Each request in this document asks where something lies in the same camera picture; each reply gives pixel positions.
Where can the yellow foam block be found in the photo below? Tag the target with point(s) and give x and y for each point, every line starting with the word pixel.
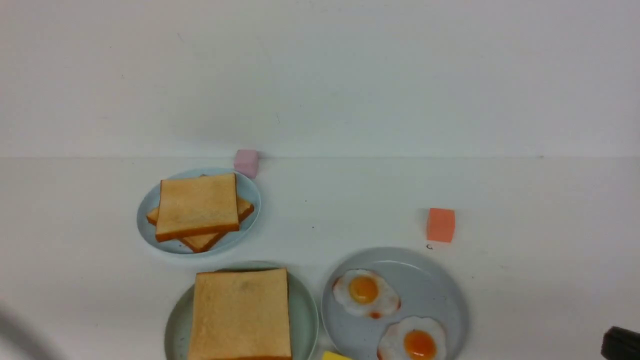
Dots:
pixel 330 355

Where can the left fried egg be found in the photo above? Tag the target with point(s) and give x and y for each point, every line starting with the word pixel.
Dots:
pixel 364 293

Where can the toast slice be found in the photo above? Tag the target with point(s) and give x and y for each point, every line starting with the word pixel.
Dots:
pixel 203 243
pixel 241 315
pixel 197 206

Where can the right fried egg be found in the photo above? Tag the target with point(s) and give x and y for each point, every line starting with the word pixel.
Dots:
pixel 413 338

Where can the pink foam cube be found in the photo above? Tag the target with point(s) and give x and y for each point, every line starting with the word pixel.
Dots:
pixel 246 162

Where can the grey egg plate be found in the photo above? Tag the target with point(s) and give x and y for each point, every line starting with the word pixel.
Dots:
pixel 425 289

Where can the fried egg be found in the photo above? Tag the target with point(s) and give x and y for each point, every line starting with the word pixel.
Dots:
pixel 413 338
pixel 364 293

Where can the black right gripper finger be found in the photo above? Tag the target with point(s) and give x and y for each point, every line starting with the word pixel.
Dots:
pixel 620 344

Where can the orange foam cube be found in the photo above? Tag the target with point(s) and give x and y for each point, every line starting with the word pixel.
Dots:
pixel 441 225

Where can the mint green plate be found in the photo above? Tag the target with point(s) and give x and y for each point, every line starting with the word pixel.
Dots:
pixel 303 315

